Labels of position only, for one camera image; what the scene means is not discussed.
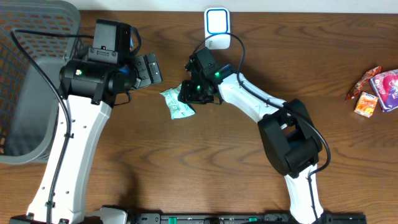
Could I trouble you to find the mint green wipes packet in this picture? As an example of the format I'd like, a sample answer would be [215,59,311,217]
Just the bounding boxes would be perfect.
[160,85,195,119]

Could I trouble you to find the orange red snack bar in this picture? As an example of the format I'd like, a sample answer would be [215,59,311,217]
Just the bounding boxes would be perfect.
[345,66,382,101]

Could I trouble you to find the orange tissue packet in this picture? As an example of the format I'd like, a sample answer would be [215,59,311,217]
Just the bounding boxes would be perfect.
[354,92,378,118]

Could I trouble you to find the purple pink floral packet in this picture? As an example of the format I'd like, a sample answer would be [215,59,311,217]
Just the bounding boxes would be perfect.
[370,69,397,112]

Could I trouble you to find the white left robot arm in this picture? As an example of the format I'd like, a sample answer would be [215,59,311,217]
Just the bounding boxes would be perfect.
[10,19,162,223]

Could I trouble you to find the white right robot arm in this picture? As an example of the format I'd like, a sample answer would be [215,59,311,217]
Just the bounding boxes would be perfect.
[178,47,329,223]

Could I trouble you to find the dark grey plastic basket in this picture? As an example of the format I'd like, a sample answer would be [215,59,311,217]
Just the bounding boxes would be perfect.
[1,1,84,164]

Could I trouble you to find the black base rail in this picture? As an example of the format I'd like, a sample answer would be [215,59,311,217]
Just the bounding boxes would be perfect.
[128,212,367,224]

